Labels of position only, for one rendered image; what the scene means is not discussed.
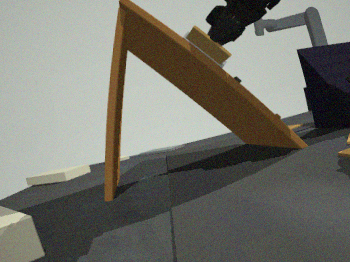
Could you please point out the cream flat rectangular block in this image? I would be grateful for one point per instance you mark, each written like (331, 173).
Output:
(59, 175)

